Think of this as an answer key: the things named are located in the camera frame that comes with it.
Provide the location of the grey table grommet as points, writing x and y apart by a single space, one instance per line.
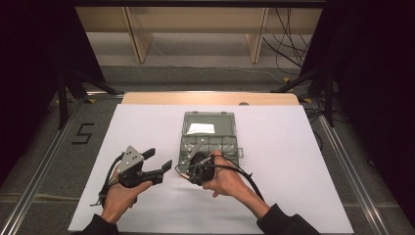
243 103

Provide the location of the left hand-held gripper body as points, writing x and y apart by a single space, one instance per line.
130 163

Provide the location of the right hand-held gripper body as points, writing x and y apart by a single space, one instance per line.
199 169

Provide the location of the black metal stand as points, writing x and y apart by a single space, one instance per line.
70 88
321 84

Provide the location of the green translucent compartment box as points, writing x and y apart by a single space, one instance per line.
208 130

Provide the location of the black curtain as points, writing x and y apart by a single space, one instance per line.
375 81
29 65

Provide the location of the yellow tape piece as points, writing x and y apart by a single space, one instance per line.
307 100
286 79
90 101

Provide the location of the white table sheet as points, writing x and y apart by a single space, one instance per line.
287 182

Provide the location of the light wooden shelf unit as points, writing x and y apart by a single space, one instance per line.
195 19

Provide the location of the person's right hand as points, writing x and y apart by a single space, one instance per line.
228 181

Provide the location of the aluminium floor rail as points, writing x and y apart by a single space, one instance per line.
354 182
36 176

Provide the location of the person's left hand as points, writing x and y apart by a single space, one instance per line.
120 199

